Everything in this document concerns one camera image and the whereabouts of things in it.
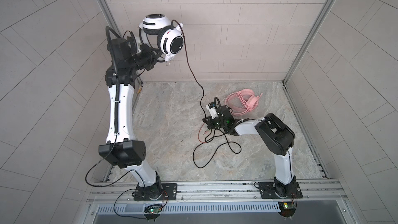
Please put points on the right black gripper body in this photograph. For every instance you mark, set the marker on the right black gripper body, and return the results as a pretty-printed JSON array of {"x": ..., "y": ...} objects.
[{"x": 217, "y": 122}]

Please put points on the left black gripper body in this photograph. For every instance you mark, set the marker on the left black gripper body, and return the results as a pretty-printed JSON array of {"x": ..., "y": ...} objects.
[{"x": 142, "y": 60}]

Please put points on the pink headphones with cable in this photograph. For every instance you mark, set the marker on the pink headphones with cable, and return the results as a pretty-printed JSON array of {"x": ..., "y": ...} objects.
[{"x": 248, "y": 101}]

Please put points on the white black headphones with cable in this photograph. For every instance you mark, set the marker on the white black headphones with cable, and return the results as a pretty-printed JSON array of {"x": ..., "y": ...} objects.
[{"x": 170, "y": 41}]

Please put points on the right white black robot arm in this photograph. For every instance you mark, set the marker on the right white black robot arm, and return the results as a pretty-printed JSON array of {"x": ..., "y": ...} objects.
[{"x": 276, "y": 135}]

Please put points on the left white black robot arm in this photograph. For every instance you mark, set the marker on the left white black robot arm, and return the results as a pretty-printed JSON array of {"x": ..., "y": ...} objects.
[{"x": 122, "y": 149}]

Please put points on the right circuit board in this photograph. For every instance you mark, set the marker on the right circuit board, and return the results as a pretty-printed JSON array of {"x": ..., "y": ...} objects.
[{"x": 287, "y": 209}]

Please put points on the left circuit board green led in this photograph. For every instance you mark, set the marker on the left circuit board green led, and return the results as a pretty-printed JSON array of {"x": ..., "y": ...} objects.
[{"x": 153, "y": 209}]

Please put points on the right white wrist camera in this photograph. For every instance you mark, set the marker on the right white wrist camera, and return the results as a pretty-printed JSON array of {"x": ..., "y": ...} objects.
[{"x": 211, "y": 107}]

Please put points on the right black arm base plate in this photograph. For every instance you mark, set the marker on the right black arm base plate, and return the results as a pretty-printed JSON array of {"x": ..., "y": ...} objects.
[{"x": 277, "y": 190}]

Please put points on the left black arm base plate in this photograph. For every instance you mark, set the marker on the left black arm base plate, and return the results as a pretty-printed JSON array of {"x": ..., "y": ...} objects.
[{"x": 169, "y": 190}]

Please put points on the aluminium mounting rail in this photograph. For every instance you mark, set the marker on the aluminium mounting rail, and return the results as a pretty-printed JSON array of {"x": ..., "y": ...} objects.
[{"x": 219, "y": 191}]

